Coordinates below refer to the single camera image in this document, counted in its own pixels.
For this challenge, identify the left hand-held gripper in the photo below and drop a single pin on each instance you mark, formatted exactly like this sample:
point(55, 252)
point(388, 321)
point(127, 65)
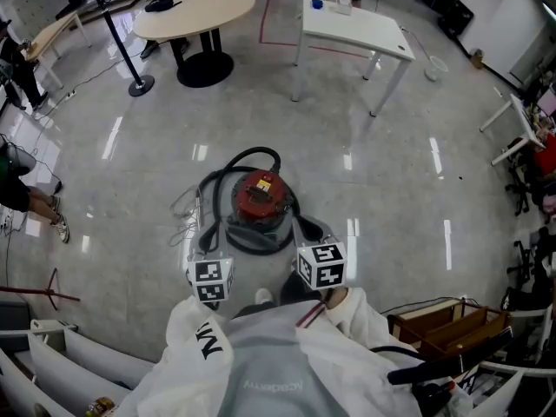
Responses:
point(210, 280)

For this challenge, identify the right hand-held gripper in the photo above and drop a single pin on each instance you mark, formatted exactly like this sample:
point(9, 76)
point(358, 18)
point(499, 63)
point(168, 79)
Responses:
point(323, 265)

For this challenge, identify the red vacuum cleaner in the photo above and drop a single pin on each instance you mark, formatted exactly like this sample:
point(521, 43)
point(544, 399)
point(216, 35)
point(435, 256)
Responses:
point(260, 207)

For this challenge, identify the person's right forearm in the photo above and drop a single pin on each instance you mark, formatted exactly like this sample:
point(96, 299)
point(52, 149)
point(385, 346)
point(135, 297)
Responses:
point(347, 309)

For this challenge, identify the person's left forearm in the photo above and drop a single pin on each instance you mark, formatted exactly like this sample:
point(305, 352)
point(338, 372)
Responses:
point(191, 324)

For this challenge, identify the thin silver metal rod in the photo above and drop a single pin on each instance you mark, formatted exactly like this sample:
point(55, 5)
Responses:
point(199, 207)

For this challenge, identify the person's right leg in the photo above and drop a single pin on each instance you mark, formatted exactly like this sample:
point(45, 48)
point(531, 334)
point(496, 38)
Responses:
point(295, 289)

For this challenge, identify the person's leg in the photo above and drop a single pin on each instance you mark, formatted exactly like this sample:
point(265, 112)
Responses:
point(256, 310)
point(295, 289)

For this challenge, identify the person's left white shoe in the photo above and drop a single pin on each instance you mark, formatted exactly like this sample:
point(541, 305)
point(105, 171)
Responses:
point(263, 295)

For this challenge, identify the person's left leg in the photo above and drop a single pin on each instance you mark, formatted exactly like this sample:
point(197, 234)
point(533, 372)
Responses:
point(256, 310)

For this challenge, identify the person's torso in white jacket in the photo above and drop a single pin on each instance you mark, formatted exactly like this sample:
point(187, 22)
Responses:
point(269, 372)

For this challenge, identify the red metal stand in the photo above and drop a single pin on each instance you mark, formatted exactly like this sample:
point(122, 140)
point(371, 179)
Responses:
point(52, 293)

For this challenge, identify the brown wooden rack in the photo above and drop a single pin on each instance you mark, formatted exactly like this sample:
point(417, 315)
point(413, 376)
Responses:
point(452, 328)

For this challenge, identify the black coat stand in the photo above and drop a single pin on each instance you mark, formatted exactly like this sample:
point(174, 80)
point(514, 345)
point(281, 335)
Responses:
point(141, 86)

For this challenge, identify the white metal shelving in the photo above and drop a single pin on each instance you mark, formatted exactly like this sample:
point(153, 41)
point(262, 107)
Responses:
point(512, 389)
point(65, 372)

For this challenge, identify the brown glass bottle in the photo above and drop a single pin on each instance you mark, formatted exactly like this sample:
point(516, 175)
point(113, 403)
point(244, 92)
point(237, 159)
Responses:
point(100, 406)

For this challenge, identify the white power strip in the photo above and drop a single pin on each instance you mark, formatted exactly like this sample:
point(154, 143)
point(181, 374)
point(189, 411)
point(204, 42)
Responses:
point(70, 94)

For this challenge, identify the white bucket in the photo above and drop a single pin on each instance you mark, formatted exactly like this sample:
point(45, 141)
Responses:
point(435, 68)

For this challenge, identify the white rectangular table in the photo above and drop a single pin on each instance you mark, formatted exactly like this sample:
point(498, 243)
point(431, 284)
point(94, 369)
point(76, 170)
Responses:
point(352, 28)

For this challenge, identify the black office chair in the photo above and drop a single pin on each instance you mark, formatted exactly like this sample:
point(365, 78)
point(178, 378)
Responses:
point(521, 189)
point(534, 272)

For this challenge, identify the small blue object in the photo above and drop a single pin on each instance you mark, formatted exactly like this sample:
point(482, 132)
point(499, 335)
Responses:
point(317, 4)

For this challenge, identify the white tissue box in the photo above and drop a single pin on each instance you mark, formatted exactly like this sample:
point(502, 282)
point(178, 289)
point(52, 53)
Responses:
point(343, 6)

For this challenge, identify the round beige table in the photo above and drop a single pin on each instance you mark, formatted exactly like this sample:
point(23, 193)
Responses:
point(195, 11)

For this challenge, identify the pink bag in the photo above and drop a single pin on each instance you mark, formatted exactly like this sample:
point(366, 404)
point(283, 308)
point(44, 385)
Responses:
point(548, 204)

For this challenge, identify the white office desk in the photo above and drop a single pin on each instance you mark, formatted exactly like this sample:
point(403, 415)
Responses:
point(523, 120)

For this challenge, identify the black bag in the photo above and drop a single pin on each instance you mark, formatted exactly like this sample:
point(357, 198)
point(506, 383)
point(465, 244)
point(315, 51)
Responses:
point(158, 5)

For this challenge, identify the beige rectangular table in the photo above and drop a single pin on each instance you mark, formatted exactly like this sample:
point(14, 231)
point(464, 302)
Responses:
point(52, 37)

